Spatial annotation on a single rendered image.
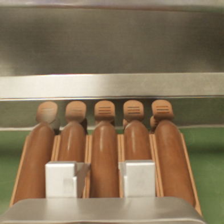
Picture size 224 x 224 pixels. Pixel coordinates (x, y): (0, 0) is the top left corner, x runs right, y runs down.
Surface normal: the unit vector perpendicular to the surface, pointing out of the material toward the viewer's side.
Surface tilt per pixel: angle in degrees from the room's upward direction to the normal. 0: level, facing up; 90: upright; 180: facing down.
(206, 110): 90
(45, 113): 2
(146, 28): 90
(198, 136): 2
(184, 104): 90
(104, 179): 2
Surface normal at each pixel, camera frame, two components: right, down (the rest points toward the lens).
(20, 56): 0.01, 0.70
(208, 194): -0.01, -0.72
